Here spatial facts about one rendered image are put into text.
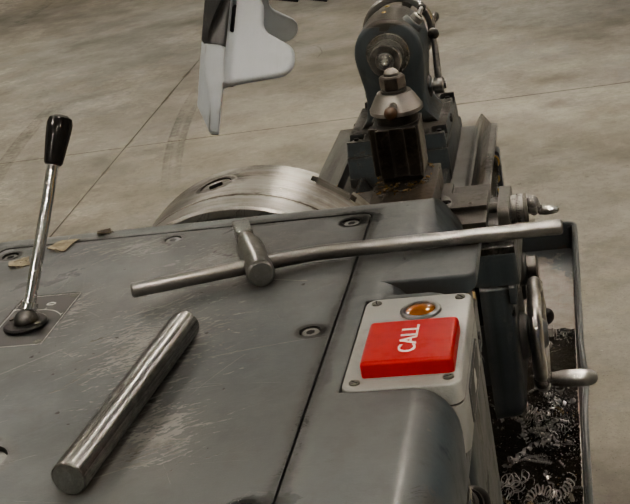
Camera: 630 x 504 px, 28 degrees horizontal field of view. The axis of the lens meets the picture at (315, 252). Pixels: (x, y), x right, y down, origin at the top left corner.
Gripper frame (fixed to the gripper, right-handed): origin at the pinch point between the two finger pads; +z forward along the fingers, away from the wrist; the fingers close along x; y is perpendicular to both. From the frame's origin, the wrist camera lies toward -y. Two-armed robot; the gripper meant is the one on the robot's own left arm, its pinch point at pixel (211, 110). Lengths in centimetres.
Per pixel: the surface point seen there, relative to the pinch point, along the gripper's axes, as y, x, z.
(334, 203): 10.7, 36.1, 17.0
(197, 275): -0.6, 6.0, 14.6
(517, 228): 23.7, 6.7, 8.6
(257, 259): 3.9, 5.6, 12.7
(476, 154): 42, 149, 39
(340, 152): 16, 164, 45
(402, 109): 22, 93, 19
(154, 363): -2.0, -9.2, 15.2
